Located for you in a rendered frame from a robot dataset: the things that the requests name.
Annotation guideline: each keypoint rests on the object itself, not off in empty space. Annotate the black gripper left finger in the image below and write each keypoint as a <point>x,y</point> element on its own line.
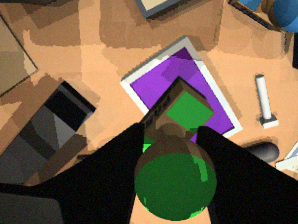
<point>98,190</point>

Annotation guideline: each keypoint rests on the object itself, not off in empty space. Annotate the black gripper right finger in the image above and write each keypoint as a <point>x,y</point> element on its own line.
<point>249,191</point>

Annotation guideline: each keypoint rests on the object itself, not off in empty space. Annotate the black rectangular block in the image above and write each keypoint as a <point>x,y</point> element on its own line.
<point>295,52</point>

